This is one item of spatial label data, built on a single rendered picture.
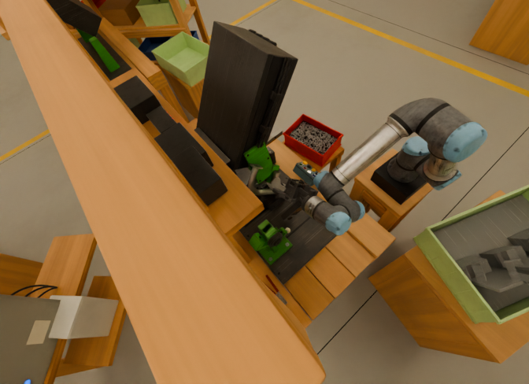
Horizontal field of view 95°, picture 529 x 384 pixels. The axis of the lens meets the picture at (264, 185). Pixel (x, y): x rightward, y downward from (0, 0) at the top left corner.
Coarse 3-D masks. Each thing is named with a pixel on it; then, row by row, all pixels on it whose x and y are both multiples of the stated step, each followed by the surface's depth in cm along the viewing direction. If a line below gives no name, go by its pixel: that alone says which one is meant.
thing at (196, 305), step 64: (0, 0) 54; (64, 64) 37; (64, 128) 29; (128, 128) 28; (128, 192) 23; (192, 192) 30; (128, 256) 20; (192, 256) 19; (192, 320) 17; (256, 320) 17
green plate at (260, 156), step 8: (264, 144) 112; (248, 152) 109; (256, 152) 112; (264, 152) 115; (248, 160) 111; (256, 160) 114; (264, 160) 117; (264, 168) 120; (256, 176) 119; (264, 176) 123
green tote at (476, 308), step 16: (512, 192) 115; (528, 192) 122; (480, 208) 115; (448, 224) 124; (416, 240) 124; (432, 240) 112; (432, 256) 116; (448, 256) 105; (448, 272) 110; (464, 288) 103; (464, 304) 107; (480, 304) 98; (512, 304) 105; (528, 304) 96; (480, 320) 102; (496, 320) 93
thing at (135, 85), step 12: (120, 84) 88; (132, 84) 87; (144, 84) 86; (120, 96) 85; (132, 96) 84; (144, 96) 83; (132, 108) 81; (144, 108) 84; (156, 108) 86; (144, 120) 87; (168, 132) 73; (180, 132) 72; (168, 144) 70; (180, 144) 70; (192, 144) 69; (168, 156) 68; (204, 156) 68
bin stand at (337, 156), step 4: (284, 140) 169; (284, 144) 168; (288, 148) 166; (340, 148) 160; (296, 152) 163; (336, 152) 159; (340, 152) 158; (300, 156) 161; (332, 156) 158; (336, 156) 158; (340, 156) 163; (304, 160) 159; (308, 160) 159; (328, 160) 157; (332, 160) 158; (336, 160) 165; (340, 160) 170; (312, 164) 157; (316, 164) 156; (324, 164) 155; (332, 164) 173; (336, 164) 171; (316, 168) 155; (320, 168) 154; (332, 168) 177
